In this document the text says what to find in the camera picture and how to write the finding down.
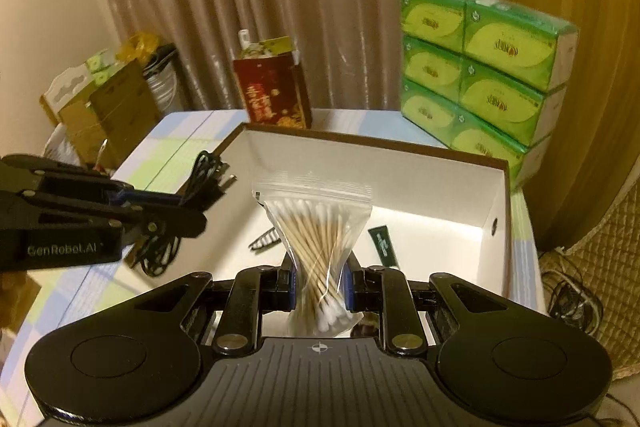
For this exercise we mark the golden brown curtain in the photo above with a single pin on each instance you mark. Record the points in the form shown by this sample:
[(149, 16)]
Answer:
[(565, 57)]

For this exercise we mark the bag of cotton swabs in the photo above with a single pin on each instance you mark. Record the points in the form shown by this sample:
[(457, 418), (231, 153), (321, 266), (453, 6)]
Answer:
[(315, 232)]

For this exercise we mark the brown cardboard carton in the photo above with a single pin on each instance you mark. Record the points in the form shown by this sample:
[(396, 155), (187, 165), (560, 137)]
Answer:
[(80, 132), (127, 107)]

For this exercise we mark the dark green tube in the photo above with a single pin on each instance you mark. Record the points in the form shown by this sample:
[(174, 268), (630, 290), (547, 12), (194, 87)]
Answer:
[(384, 247)]

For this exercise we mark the yellow packet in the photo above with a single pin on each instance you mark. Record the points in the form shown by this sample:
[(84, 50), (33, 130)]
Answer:
[(276, 44)]

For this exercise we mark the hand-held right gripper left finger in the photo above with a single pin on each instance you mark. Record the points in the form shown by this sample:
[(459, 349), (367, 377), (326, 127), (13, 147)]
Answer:
[(293, 292)]

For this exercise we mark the quilted chair back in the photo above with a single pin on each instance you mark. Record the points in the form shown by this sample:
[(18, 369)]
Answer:
[(600, 282)]

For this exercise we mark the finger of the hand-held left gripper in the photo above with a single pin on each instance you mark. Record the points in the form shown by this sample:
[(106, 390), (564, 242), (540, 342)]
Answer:
[(170, 222), (60, 167)]

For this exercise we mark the red gift bag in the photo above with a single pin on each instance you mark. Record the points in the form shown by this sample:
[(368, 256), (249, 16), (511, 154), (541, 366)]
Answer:
[(272, 92)]

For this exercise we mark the grey metal bin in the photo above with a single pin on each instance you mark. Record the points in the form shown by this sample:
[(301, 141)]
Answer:
[(167, 82)]

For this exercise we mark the white plastic tab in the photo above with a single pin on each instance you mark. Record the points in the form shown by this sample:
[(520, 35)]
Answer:
[(244, 39)]

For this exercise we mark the yellow plastic bag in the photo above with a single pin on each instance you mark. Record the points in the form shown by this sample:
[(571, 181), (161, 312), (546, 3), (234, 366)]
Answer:
[(137, 47)]

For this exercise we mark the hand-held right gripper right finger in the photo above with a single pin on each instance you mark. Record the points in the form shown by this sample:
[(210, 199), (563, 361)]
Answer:
[(349, 292)]

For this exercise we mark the stack of green tissue packs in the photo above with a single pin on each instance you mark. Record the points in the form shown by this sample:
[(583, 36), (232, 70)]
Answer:
[(480, 77)]

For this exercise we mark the small green box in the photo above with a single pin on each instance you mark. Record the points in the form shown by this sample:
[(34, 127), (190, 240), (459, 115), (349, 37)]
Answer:
[(100, 64)]

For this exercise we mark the white scalloped board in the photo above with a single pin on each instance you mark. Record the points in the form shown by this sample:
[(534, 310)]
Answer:
[(62, 87)]

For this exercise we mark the brown cardboard box white inside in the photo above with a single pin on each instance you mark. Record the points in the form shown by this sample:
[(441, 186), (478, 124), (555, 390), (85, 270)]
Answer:
[(425, 187)]

